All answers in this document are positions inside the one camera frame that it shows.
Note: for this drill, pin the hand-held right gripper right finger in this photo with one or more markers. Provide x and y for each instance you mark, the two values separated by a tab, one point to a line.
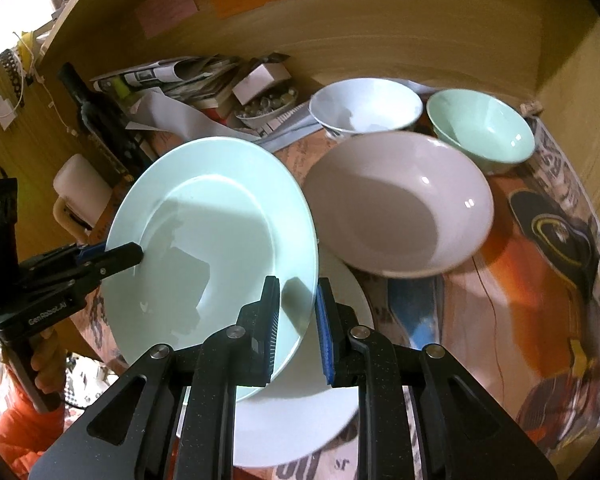
326	340

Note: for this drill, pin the pale lilac bowl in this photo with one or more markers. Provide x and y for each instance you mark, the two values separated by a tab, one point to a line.
395	200

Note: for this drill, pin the mint green bowl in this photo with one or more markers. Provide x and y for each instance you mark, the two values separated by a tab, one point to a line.
485	120

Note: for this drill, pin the pink sticky note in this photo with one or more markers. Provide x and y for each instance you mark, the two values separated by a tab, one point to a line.
167	6

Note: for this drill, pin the mint green plate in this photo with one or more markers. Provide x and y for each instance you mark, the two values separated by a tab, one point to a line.
205	240

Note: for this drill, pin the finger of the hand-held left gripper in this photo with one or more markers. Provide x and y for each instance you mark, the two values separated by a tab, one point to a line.
120	257
87	252

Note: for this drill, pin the vintage print paper mat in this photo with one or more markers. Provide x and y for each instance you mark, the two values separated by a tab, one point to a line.
300	147

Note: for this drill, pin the white wall charger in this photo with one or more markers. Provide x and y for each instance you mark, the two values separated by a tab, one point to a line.
2	110

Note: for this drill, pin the dark wine bottle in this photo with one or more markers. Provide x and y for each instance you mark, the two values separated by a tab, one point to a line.
97	110

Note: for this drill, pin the colour newspaper sheet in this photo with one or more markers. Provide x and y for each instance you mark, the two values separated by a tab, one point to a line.
540	285

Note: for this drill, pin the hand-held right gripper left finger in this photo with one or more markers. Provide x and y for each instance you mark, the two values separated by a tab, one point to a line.
271	335

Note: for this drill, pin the person's left hand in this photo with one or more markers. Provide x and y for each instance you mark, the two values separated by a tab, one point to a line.
50	360

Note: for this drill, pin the white paper sheet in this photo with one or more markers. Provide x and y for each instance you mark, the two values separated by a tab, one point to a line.
190	117

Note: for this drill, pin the small white box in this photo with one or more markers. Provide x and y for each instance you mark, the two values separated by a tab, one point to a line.
260	80

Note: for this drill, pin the small bowl of trinkets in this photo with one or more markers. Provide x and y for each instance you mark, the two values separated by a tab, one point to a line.
265	107

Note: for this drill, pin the white plate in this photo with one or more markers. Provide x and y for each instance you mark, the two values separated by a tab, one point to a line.
290	410

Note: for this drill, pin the pile of newspapers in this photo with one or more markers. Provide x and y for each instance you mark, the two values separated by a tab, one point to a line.
180	72

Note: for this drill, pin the yellow cloth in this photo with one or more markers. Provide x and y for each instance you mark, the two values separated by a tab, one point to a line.
26	40

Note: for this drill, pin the white bowl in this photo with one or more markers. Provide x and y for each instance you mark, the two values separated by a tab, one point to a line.
370	105

